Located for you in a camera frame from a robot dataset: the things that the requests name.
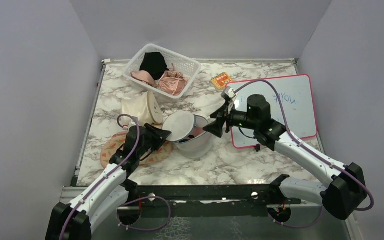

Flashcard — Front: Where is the pink framed whiteboard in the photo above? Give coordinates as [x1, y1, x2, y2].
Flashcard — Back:
[234, 74, 318, 139]

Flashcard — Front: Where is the black whiteboard stand clip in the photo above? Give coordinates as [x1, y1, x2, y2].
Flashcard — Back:
[254, 144, 261, 153]

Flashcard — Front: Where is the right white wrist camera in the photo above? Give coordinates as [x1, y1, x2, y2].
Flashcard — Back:
[221, 86, 237, 102]

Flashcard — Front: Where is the black garment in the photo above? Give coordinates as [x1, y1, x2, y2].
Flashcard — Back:
[139, 52, 169, 81]

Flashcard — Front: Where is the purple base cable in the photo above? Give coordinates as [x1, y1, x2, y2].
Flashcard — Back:
[116, 196, 172, 233]
[267, 205, 325, 230]

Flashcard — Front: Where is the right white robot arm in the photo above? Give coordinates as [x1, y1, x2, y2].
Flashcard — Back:
[203, 94, 374, 220]

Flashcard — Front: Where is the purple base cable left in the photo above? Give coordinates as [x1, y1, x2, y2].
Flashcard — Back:
[116, 196, 172, 233]

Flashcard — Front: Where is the floral orange laundry bag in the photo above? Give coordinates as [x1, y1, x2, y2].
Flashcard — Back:
[100, 131, 174, 169]

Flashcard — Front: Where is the orange card pack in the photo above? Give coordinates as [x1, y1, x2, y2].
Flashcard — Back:
[211, 72, 233, 90]

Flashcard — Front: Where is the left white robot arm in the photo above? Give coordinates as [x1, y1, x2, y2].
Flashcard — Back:
[45, 123, 171, 240]

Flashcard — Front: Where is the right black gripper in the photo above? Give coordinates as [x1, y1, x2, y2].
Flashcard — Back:
[203, 100, 259, 138]

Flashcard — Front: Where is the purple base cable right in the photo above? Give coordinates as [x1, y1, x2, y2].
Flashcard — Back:
[267, 205, 325, 230]

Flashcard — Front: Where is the white plastic basket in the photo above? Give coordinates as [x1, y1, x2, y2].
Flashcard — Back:
[122, 43, 201, 103]

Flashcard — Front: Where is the cream cylindrical laundry bag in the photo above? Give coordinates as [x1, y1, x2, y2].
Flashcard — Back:
[120, 91, 163, 126]

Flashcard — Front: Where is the dusty pink black-trimmed bra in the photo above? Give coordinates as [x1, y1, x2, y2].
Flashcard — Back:
[179, 127, 205, 143]

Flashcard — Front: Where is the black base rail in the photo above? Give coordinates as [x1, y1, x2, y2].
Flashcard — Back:
[116, 184, 301, 221]

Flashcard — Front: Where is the pink satin bra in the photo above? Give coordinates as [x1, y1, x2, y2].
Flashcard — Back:
[158, 70, 189, 96]

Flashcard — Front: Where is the beige bra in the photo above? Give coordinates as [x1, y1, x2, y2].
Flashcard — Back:
[131, 70, 156, 87]

